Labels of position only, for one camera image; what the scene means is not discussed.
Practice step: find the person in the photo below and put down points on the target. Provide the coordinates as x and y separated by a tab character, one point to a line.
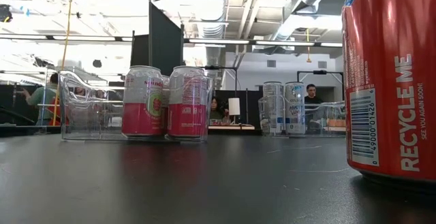
311	91
42	98
216	108

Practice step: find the black low partition wall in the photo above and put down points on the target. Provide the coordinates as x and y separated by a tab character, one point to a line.
10	98

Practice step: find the white cylindrical lamp shade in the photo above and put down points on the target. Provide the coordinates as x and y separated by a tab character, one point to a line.
234	106

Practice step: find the short black partition panel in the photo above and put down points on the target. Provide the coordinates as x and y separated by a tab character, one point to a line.
139	53

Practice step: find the yellow hanging pendant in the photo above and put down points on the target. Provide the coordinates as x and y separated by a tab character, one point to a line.
308	60

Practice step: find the red orange Fanta can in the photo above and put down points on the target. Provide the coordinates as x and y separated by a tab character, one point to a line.
385	64

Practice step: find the black round hanging object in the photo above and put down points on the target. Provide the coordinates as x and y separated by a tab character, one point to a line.
97	63

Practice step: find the black metal frame stand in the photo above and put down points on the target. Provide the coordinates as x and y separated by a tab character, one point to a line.
320	71
218	67

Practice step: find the black overhead device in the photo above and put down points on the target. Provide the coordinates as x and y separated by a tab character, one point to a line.
5	13

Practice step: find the black desk partition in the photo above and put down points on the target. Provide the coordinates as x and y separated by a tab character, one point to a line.
252	108

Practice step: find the wall air vent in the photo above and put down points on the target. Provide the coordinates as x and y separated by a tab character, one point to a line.
272	63
322	64

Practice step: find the clear plastic bin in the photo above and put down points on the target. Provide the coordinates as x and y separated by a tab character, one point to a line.
327	115
85	128

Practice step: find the metal shelving rack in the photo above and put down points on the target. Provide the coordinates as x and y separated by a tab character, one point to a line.
44	81

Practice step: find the ribbed silver ventilation duct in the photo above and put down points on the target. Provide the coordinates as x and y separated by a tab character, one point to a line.
213	13

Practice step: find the long ceiling light strip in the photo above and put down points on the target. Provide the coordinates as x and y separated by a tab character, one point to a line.
218	41
286	43
330	44

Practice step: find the tall white Celsius can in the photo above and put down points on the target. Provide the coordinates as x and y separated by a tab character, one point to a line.
295	115
272	91

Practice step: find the wooden desk top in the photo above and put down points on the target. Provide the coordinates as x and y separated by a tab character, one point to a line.
238	127

